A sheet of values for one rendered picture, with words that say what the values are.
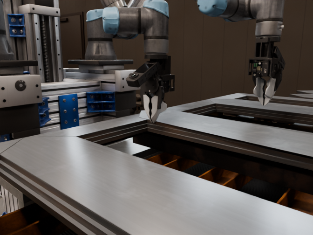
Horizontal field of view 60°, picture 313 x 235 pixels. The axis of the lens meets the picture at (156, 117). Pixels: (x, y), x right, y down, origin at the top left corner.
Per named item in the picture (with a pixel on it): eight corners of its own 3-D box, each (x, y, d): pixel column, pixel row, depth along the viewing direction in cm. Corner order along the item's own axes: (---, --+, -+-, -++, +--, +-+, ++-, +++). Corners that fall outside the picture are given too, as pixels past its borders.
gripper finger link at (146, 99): (162, 120, 90) (162, 92, 88) (150, 123, 86) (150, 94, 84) (155, 119, 92) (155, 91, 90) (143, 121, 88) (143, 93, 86)
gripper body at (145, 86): (175, 93, 87) (175, 54, 85) (157, 95, 81) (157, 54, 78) (157, 91, 92) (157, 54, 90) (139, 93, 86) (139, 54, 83)
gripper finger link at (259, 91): (248, 106, 88) (250, 77, 86) (255, 103, 92) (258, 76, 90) (258, 107, 86) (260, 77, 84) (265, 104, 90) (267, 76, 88)
